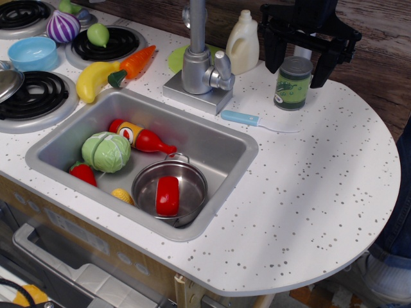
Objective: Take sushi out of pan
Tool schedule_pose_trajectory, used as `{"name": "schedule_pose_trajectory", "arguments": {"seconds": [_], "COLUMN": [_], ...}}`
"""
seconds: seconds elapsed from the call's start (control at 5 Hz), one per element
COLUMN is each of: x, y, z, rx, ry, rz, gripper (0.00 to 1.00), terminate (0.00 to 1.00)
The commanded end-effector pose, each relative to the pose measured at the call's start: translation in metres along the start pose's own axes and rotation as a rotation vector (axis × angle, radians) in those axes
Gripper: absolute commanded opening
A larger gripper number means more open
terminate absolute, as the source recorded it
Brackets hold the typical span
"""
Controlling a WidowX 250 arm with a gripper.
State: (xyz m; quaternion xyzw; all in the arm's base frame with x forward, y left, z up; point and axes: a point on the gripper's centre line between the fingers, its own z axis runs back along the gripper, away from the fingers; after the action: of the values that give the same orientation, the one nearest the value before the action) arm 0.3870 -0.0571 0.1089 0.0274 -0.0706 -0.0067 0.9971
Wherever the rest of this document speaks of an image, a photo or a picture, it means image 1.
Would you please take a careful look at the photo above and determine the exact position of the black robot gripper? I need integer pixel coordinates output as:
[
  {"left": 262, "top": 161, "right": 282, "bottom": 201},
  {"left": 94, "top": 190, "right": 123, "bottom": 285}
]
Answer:
[{"left": 259, "top": 1, "right": 362, "bottom": 89}]

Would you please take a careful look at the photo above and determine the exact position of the red toy sushi piece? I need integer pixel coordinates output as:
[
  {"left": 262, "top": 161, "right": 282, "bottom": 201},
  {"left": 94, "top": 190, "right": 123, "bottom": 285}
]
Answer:
[{"left": 155, "top": 176, "right": 180, "bottom": 217}]

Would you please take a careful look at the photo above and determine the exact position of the green toy can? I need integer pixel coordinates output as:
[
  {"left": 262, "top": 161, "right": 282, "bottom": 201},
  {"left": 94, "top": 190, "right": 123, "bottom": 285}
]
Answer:
[{"left": 274, "top": 56, "right": 313, "bottom": 110}]

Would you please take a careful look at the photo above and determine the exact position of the white toy detergent bottle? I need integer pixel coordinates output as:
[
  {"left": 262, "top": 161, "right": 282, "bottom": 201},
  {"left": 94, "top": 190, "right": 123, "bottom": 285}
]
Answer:
[{"left": 225, "top": 10, "right": 259, "bottom": 75}]

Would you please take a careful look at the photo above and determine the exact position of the silver toy faucet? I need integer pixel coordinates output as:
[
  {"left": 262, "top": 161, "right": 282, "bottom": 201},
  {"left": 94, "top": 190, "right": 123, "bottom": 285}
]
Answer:
[{"left": 163, "top": 1, "right": 235, "bottom": 115}]

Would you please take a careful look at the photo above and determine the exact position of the light green toy plate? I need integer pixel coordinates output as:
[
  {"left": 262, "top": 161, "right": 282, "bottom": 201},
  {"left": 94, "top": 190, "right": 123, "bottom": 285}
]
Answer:
[{"left": 168, "top": 44, "right": 221, "bottom": 73}]

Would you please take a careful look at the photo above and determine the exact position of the silver toy sink basin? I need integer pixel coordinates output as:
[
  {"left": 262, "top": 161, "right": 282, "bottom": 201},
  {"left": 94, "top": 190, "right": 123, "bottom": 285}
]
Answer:
[{"left": 26, "top": 89, "right": 258, "bottom": 241}]

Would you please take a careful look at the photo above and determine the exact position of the orange toy carrot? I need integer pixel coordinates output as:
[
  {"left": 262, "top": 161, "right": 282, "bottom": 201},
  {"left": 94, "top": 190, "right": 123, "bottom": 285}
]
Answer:
[{"left": 108, "top": 46, "right": 156, "bottom": 88}]

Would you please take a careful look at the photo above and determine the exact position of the small steel pot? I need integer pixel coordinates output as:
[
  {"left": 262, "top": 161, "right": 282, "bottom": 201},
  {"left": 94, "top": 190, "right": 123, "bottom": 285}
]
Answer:
[{"left": 131, "top": 152, "right": 208, "bottom": 228}]

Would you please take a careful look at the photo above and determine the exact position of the back right stove burner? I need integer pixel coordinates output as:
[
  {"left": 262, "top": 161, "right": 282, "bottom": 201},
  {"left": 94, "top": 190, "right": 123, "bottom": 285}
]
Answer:
[{"left": 65, "top": 26, "right": 148, "bottom": 69}]

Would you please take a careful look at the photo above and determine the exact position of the stove burner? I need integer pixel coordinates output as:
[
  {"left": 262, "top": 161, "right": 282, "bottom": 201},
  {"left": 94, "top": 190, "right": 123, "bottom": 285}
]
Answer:
[
  {"left": 1, "top": 71, "right": 79, "bottom": 134},
  {"left": 1, "top": 1, "right": 56, "bottom": 40},
  {"left": 65, "top": 26, "right": 148, "bottom": 69}
]

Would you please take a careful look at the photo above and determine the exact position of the red toy ketchup bottle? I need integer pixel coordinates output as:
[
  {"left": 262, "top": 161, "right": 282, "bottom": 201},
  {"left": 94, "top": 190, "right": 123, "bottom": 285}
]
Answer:
[{"left": 109, "top": 119, "right": 177, "bottom": 155}]

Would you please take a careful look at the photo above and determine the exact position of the green toy pear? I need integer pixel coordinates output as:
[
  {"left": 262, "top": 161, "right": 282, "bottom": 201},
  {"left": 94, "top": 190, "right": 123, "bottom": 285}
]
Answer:
[{"left": 87, "top": 23, "right": 110, "bottom": 47}]

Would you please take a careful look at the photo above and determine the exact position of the yellow toy banana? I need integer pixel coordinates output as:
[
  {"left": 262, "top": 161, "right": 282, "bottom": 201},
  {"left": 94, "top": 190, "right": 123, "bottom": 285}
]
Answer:
[{"left": 76, "top": 62, "right": 120, "bottom": 103}]

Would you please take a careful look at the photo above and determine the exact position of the blue jeans leg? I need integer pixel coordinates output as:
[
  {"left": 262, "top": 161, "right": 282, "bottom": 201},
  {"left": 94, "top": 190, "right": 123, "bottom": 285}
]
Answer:
[{"left": 369, "top": 121, "right": 410, "bottom": 270}]

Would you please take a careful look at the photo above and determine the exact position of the green toy cabbage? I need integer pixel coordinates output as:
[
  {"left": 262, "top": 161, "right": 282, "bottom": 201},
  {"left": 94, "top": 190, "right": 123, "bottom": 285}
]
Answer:
[{"left": 82, "top": 132, "right": 131, "bottom": 173}]

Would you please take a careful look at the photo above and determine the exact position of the grey stove knob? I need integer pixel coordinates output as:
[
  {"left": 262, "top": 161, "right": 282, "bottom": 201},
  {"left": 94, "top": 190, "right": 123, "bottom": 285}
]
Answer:
[{"left": 75, "top": 8, "right": 98, "bottom": 29}]

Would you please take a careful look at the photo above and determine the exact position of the yellow toy corn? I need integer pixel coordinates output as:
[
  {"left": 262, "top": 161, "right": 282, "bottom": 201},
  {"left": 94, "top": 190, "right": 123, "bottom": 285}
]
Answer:
[{"left": 111, "top": 188, "right": 134, "bottom": 205}]

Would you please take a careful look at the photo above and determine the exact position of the white sneaker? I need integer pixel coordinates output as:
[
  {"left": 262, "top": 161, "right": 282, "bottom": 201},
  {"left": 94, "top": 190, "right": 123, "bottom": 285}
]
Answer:
[{"left": 329, "top": 253, "right": 410, "bottom": 307}]

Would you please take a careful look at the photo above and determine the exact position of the green toy vegetable at back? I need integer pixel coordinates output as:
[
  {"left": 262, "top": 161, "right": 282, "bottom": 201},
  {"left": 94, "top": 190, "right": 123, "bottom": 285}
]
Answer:
[{"left": 58, "top": 0, "right": 82, "bottom": 15}]

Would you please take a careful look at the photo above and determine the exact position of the purple striped toy onion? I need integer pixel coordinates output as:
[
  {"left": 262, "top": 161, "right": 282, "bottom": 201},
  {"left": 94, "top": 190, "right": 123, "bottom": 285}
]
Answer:
[{"left": 46, "top": 10, "right": 81, "bottom": 43}]

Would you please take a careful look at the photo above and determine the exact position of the red toy strawberry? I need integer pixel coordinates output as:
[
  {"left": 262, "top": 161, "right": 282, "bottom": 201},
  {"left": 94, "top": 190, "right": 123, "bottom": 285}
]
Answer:
[{"left": 69, "top": 161, "right": 97, "bottom": 187}]

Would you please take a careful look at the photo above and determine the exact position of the front left stove burner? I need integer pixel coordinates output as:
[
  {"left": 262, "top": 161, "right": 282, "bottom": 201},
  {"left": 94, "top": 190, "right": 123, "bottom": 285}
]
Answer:
[{"left": 1, "top": 71, "right": 79, "bottom": 134}]

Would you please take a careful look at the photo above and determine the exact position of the light blue toy bowl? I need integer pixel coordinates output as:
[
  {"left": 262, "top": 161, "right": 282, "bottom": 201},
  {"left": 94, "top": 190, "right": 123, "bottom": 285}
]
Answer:
[{"left": 8, "top": 37, "right": 59, "bottom": 72}]

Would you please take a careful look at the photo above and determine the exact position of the back left stove burner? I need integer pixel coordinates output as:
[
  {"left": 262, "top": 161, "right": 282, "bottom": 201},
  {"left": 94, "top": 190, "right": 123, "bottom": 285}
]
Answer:
[{"left": 1, "top": 1, "right": 56, "bottom": 40}]

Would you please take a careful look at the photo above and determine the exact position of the steel pot lid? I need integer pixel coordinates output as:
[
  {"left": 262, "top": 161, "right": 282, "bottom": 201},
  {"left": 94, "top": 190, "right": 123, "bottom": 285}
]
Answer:
[{"left": 1, "top": 61, "right": 25, "bottom": 103}]

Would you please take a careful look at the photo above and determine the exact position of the blue handled toy knife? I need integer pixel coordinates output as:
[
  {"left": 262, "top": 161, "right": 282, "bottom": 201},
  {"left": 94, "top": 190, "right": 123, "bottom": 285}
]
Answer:
[{"left": 220, "top": 110, "right": 300, "bottom": 133}]

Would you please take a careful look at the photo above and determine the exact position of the grey oven door handle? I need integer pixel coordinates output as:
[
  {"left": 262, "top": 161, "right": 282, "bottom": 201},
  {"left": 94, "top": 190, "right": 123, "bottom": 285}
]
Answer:
[{"left": 13, "top": 223, "right": 168, "bottom": 307}]

